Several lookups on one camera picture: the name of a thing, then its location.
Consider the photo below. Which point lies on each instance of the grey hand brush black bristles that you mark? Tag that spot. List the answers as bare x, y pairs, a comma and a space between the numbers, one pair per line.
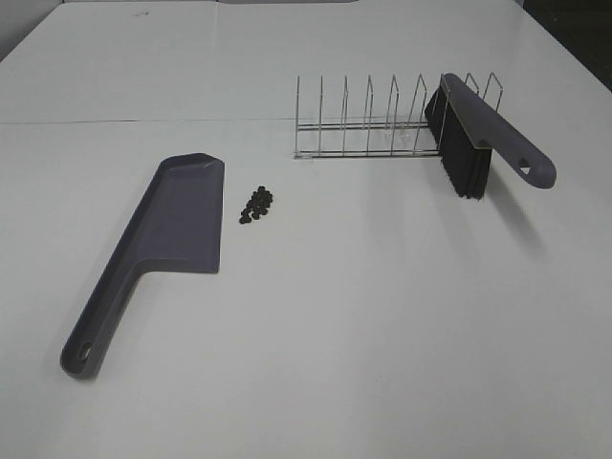
467, 131

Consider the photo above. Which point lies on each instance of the chrome wire dish rack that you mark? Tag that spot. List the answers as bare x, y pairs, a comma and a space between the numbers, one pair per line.
401, 129

